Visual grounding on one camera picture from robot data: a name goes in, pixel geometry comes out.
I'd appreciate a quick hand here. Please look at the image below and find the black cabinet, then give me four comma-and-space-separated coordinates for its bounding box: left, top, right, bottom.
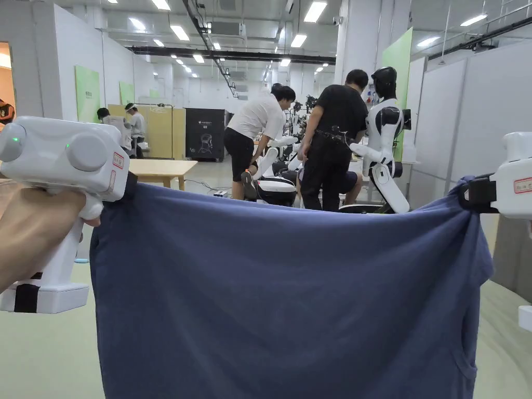
184, 108, 228, 163

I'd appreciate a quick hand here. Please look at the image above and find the white robot with round base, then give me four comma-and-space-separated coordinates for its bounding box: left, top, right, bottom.
252, 135, 306, 207

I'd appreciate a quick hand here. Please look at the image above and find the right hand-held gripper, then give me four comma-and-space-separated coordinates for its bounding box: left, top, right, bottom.
459, 131, 532, 329

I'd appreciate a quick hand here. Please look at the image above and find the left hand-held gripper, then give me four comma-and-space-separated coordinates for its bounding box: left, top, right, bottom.
0, 116, 138, 314

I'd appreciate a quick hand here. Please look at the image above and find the person's left hand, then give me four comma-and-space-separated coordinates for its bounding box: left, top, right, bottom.
0, 186, 103, 294

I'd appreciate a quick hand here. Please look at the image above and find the bed with pale green sheet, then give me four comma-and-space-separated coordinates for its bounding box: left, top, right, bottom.
0, 257, 532, 399

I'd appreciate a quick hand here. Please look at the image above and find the wooden table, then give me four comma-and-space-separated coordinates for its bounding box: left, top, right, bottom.
128, 159, 199, 192

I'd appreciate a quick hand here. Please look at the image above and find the dark blue shirt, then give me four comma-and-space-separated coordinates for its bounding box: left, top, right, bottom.
89, 174, 496, 399

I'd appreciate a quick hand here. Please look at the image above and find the white and black humanoid robot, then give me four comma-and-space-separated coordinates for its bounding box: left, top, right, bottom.
349, 66, 413, 215

